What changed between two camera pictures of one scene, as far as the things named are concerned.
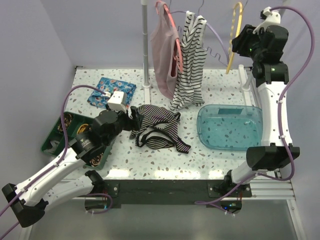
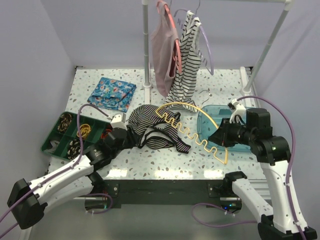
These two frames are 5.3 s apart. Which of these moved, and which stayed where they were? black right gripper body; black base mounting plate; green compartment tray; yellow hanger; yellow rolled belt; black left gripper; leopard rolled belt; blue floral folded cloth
Moved: black right gripper body; black left gripper; yellow hanger
Stayed: yellow rolled belt; leopard rolled belt; green compartment tray; blue floral folded cloth; black base mounting plate
